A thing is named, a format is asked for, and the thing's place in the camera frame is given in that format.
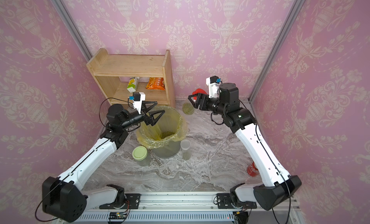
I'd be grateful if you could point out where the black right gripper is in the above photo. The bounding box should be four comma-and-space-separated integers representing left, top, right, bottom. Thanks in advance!
190, 94, 230, 119

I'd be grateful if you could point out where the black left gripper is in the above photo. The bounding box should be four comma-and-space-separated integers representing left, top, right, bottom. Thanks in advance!
120, 101, 165, 131

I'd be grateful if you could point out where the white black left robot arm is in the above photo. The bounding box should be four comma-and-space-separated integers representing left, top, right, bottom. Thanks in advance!
38, 101, 165, 223

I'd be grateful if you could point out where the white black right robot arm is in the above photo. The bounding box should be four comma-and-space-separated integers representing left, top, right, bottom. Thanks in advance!
188, 83, 302, 211

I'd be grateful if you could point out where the orange snack bag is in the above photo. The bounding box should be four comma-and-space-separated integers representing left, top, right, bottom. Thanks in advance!
145, 77, 165, 91

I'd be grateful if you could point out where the green white carton box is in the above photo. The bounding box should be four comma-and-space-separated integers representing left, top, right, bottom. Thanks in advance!
127, 77, 140, 93

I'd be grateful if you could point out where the green-lidded clear jar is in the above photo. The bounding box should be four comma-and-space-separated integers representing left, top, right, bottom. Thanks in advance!
132, 146, 151, 167

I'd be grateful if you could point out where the mesh trash bin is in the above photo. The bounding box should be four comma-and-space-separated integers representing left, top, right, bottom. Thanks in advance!
140, 106, 186, 159

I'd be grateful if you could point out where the wooden two-tier shelf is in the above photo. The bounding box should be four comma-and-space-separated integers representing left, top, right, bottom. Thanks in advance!
86, 48, 176, 122

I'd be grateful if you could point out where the red cola can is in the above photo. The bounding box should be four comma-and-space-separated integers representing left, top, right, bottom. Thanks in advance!
247, 162, 259, 177

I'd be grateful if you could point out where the small black circuit board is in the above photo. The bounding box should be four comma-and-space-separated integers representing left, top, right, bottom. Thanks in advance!
108, 212, 126, 221

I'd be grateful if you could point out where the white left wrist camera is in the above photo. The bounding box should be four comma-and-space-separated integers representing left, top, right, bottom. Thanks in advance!
129, 92, 145, 114

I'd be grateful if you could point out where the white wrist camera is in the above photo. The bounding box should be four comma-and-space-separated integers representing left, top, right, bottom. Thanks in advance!
206, 76, 222, 98
129, 92, 145, 114

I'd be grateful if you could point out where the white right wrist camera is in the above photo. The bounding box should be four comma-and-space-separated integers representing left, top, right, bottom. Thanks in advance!
206, 76, 222, 98

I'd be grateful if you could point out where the aluminium mounting rail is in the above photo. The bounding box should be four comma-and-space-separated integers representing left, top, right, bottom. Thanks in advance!
59, 191, 300, 212

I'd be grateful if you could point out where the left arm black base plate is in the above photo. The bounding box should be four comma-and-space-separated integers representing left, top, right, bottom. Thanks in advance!
99, 193, 141, 210

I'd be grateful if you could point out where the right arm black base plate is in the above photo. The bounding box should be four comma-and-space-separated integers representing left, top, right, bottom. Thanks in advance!
214, 193, 257, 210

